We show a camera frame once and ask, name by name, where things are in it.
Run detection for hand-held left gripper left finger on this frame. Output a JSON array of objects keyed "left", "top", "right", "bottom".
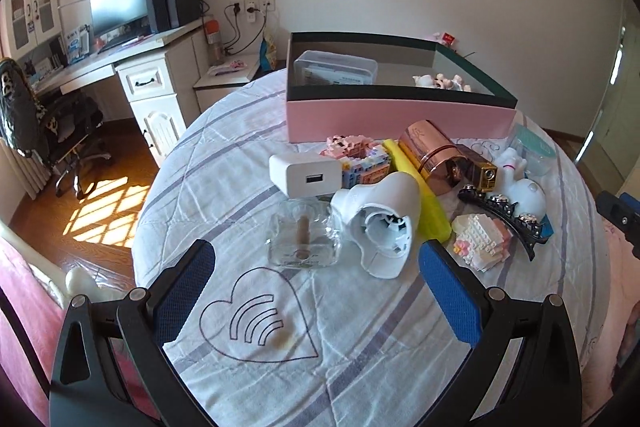
[{"left": 49, "top": 238, "right": 217, "bottom": 427}]

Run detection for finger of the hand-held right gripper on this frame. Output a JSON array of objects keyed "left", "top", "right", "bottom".
[{"left": 595, "top": 190, "right": 640, "bottom": 258}]

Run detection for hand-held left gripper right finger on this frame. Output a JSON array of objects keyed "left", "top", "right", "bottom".
[{"left": 417, "top": 238, "right": 583, "bottom": 427}]

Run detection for white pink block model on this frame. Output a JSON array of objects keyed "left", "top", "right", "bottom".
[{"left": 452, "top": 214, "right": 513, "bottom": 270}]

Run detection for yellow plastic tube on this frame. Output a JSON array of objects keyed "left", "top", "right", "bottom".
[{"left": 382, "top": 139, "right": 453, "bottom": 240}]

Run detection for white rabbit figure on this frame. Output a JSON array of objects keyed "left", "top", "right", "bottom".
[{"left": 492, "top": 147, "right": 548, "bottom": 218}]

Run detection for teal lid clear container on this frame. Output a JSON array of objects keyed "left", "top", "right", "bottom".
[{"left": 510, "top": 123, "right": 558, "bottom": 178}]

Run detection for black rhinestone hair clip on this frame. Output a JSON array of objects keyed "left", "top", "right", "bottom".
[{"left": 459, "top": 184, "right": 556, "bottom": 262}]

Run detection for clear glass perfume bottle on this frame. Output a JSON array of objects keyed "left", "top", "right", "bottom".
[{"left": 268, "top": 199, "right": 346, "bottom": 270}]

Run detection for blue card box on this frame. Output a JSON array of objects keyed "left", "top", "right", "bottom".
[{"left": 452, "top": 146, "right": 498, "bottom": 194}]

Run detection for rose gold cylinder case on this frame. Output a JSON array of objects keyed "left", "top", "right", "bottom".
[{"left": 398, "top": 119, "right": 468, "bottom": 196}]

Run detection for colourful building block model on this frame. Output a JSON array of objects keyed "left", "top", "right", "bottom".
[{"left": 340, "top": 146, "right": 398, "bottom": 190}]

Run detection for white charger adapter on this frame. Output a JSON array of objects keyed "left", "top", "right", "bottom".
[{"left": 269, "top": 153, "right": 342, "bottom": 198}]

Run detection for pink building block model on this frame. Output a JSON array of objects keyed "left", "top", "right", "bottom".
[{"left": 326, "top": 134, "right": 383, "bottom": 160}]

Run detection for pink storage box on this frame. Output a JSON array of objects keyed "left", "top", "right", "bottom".
[{"left": 286, "top": 32, "right": 518, "bottom": 144}]

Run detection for small white figurine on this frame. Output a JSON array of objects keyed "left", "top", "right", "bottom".
[{"left": 413, "top": 73, "right": 472, "bottom": 92}]

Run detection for clear plastic lidded container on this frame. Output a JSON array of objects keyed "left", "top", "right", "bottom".
[{"left": 293, "top": 50, "right": 378, "bottom": 86}]

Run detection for white striped quilt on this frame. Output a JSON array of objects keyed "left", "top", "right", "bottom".
[{"left": 132, "top": 67, "right": 623, "bottom": 427}]

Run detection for pink bed sheet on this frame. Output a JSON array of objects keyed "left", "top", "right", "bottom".
[{"left": 0, "top": 234, "right": 68, "bottom": 427}]

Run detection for white nightstand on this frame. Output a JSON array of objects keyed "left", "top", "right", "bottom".
[{"left": 192, "top": 54, "right": 261, "bottom": 115}]

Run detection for white desk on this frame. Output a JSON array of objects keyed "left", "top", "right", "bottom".
[{"left": 27, "top": 19, "right": 211, "bottom": 168}]

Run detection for black office chair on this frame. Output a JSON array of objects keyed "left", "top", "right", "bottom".
[{"left": 0, "top": 57, "right": 113, "bottom": 200}]

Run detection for orange cap bottle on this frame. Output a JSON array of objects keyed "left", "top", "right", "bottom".
[{"left": 205, "top": 19, "right": 223, "bottom": 65}]

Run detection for snack bag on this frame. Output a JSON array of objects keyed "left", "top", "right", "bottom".
[{"left": 260, "top": 32, "right": 278, "bottom": 70}]

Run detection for books on desk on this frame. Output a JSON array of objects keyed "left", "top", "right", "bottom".
[{"left": 62, "top": 24, "right": 91, "bottom": 62}]

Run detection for white hutch cabinet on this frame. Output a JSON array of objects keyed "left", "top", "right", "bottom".
[{"left": 2, "top": 0, "right": 63, "bottom": 55}]

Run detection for white bed frame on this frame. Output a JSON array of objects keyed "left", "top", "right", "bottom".
[{"left": 0, "top": 222, "right": 121, "bottom": 308}]

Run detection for black power cables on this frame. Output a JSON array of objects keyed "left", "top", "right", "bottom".
[{"left": 222, "top": 4, "right": 266, "bottom": 55}]

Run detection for white wall sockets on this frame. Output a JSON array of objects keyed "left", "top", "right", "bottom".
[{"left": 230, "top": 0, "right": 276, "bottom": 20}]

